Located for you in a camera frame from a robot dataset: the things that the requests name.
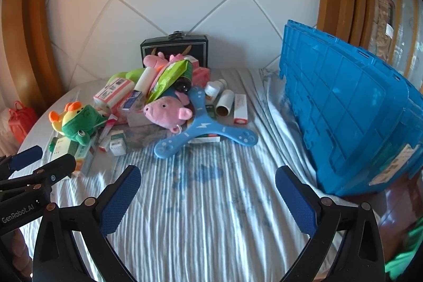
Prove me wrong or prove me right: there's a white red medicine box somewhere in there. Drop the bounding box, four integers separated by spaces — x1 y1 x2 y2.
234 94 248 124

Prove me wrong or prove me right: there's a black gift box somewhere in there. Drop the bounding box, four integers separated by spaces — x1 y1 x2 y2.
140 31 209 67

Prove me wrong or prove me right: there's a blue plastic storage crate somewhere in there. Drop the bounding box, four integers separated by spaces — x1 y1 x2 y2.
280 20 422 197

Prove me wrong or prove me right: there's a pink pig plush orange dress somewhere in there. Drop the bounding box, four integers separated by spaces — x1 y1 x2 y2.
143 52 184 72

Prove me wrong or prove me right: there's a green wet wipes pack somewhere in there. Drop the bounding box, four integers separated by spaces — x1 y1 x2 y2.
146 59 188 104

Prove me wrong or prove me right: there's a pink white tissue pack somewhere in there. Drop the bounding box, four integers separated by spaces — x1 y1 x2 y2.
93 77 135 108

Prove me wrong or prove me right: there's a rolled patterned carpet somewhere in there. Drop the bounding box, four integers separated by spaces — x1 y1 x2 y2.
369 0 395 62

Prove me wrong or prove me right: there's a pink pig plush blue body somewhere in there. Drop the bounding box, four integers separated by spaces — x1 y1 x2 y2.
143 91 193 134

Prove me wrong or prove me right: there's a green yellow dinosaur plush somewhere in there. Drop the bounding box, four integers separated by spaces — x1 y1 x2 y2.
49 101 107 146

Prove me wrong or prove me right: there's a small white green box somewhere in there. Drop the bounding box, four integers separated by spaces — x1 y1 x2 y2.
109 130 127 157

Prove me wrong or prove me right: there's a brown green-label medicine bottle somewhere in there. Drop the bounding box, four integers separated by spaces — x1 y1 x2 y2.
174 60 193 94

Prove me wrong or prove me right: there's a green bird plush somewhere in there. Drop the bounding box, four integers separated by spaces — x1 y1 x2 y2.
106 68 145 85

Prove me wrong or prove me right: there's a wooden headboard frame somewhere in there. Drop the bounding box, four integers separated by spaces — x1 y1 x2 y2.
1 0 65 115

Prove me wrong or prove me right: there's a white pill bottle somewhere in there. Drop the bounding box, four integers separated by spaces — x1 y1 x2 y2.
204 79 227 103

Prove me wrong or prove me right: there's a red handbag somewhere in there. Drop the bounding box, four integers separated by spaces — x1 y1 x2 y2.
8 101 38 144

